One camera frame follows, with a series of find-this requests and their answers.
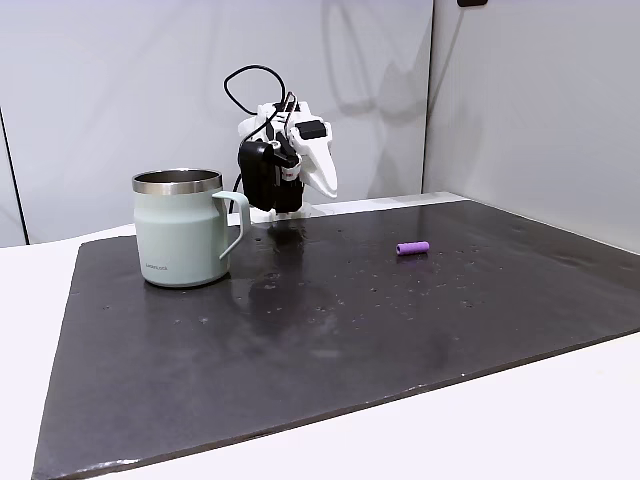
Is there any black cable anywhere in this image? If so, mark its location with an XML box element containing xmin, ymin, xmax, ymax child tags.
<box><xmin>222</xmin><ymin>64</ymin><xmax>302</xmax><ymax>151</ymax></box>

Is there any black table mat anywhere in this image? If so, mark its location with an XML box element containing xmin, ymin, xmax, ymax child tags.
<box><xmin>30</xmin><ymin>199</ymin><xmax>640</xmax><ymax>480</ymax></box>

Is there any black oval camera box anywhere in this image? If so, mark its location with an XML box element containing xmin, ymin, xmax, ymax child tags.
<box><xmin>237</xmin><ymin>139</ymin><xmax>282</xmax><ymax>213</ymax></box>

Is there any mint green steel mug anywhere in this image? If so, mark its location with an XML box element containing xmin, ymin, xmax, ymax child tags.
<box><xmin>131</xmin><ymin>168</ymin><xmax>251</xmax><ymax>289</ymax></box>

